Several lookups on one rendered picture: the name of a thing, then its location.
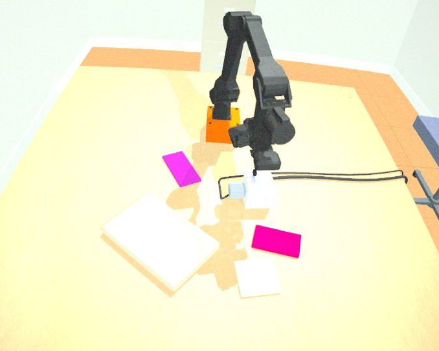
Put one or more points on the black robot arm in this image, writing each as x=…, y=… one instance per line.
x=269, y=80

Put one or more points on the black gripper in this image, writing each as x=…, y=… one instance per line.
x=264, y=158

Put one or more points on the magenta flat slab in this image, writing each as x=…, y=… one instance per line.
x=181, y=169

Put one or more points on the hot pink rectangular block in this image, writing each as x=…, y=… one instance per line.
x=276, y=241

